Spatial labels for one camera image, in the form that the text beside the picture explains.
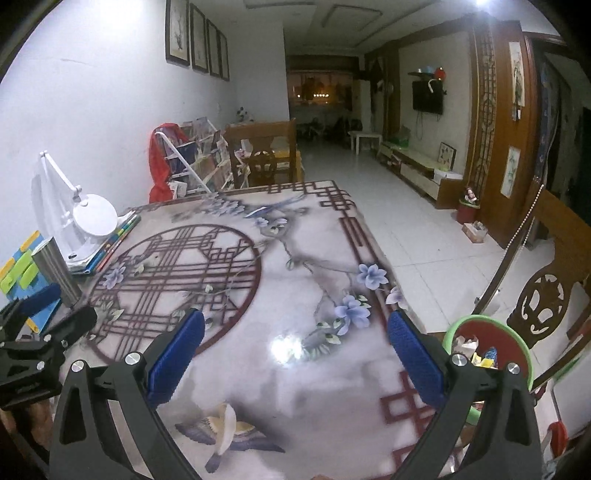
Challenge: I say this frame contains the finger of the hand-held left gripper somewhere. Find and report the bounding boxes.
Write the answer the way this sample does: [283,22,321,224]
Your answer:
[41,305,99,347]
[0,282,63,340]

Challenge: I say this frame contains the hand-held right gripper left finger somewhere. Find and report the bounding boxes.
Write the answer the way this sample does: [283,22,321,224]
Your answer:
[48,308,206,480]

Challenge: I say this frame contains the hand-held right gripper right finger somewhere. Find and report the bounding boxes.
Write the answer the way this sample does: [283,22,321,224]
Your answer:
[387,310,543,480]

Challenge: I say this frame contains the green rimmed trash bin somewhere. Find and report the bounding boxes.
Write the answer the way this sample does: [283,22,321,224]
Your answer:
[442,314,536,425]

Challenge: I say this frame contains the person's left hand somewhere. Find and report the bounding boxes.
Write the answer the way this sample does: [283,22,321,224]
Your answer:
[0,404,54,446]

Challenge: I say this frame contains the metal cup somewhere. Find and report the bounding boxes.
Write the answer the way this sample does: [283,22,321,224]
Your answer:
[31,236,84,309]

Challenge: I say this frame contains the colourful book stack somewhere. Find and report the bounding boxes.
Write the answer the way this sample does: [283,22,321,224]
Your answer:
[67,212,141,275]

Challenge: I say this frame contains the white desk lamp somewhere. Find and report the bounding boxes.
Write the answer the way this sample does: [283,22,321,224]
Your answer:
[38,150,120,264]

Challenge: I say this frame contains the tissue box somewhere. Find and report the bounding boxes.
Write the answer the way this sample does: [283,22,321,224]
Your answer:
[462,222,489,244]

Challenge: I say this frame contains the carved wooden chair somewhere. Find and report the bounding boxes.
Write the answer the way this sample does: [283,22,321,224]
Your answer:
[473,187,591,370]

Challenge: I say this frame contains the red bucket with figurine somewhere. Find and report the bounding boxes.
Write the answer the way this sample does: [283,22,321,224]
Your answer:
[456,186,481,225]

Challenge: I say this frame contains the red plastic object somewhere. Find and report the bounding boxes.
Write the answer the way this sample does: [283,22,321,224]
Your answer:
[546,421,570,455]

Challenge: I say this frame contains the red cloth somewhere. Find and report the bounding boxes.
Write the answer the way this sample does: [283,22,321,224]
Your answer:
[148,122,190,203]

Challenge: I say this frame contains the television cabinet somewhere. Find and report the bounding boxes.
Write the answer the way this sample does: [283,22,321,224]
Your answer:
[378,141,465,210]

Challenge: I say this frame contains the white magazine rack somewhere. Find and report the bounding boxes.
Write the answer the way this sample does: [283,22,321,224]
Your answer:
[154,117,234,197]

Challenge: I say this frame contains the dark wooden chair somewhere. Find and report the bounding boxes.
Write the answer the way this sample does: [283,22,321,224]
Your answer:
[247,150,278,185]

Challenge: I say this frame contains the small white table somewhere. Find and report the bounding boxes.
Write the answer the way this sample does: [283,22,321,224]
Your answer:
[348,130,383,155]

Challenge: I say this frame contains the yellow cushion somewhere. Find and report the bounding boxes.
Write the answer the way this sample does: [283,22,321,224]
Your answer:
[272,150,303,170]

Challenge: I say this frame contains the wooden lattice partition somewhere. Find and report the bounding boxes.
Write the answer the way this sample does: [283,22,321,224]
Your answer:
[464,21,539,245]

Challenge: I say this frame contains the white standing air conditioner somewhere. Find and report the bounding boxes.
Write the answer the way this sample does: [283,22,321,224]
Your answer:
[353,78,374,132]

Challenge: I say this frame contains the white bead string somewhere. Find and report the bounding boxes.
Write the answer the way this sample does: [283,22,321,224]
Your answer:
[503,185,546,252]

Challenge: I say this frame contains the short wall scroll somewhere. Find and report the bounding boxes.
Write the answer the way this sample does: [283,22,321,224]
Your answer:
[501,146,522,197]

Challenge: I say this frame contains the wall television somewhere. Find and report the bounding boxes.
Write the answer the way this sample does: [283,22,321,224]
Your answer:
[412,80,444,115]

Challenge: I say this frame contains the wall shelf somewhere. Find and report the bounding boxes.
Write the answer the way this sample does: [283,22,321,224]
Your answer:
[407,67,448,84]

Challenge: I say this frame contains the large framed wall picture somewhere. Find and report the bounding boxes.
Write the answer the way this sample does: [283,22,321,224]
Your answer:
[165,0,191,68]

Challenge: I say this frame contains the tall wall scroll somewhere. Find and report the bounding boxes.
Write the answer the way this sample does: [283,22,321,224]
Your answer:
[508,41,527,109]

